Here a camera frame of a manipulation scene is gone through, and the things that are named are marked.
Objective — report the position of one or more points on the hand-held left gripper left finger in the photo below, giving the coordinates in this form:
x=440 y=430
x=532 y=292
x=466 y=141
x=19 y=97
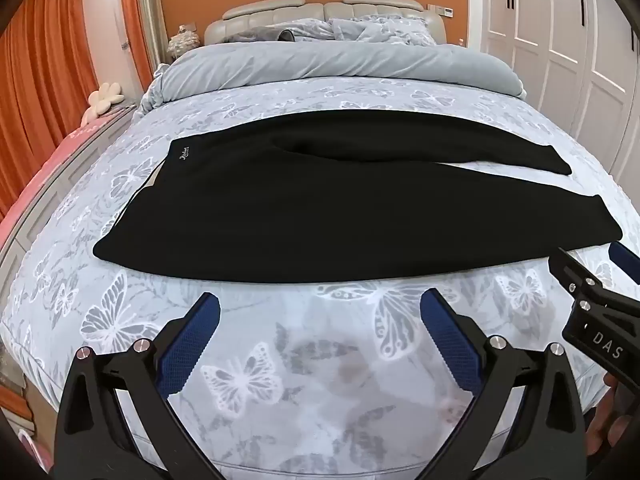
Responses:
x=187 y=345

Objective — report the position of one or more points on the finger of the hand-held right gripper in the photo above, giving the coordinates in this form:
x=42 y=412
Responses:
x=570 y=270
x=625 y=260

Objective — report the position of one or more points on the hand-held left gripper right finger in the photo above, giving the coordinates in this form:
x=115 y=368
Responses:
x=452 y=345

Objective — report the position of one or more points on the black pants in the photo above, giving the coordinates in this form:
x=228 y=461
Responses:
x=310 y=200

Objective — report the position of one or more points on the person's right hand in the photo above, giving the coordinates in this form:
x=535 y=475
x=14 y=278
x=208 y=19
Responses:
x=607 y=420

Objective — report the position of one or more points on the butterfly print bed sheet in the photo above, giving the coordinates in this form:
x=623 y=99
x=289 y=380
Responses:
x=310 y=360

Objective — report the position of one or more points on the white wardrobe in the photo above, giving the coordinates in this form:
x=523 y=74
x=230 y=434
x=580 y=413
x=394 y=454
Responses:
x=565 y=50

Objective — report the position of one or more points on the white flower cushion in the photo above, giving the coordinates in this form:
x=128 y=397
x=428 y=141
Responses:
x=105 y=96

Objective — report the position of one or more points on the orange curtain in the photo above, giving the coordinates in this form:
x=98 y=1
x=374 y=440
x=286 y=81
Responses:
x=134 y=20
x=40 y=85

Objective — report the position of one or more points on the butterfly print pillow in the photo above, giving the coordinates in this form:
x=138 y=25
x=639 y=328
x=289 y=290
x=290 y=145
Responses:
x=380 y=30

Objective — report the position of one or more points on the grey duvet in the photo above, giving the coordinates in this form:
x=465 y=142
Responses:
x=320 y=65

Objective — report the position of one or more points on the dark grey cloth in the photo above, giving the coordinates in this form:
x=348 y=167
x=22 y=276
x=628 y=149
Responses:
x=275 y=34

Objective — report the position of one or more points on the grey floral pillows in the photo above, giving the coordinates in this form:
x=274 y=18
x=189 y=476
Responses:
x=280 y=12

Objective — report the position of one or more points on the white wall switch panel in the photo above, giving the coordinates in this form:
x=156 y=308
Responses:
x=441 y=10

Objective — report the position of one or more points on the small wall switch plate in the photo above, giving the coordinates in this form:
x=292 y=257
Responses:
x=187 y=26

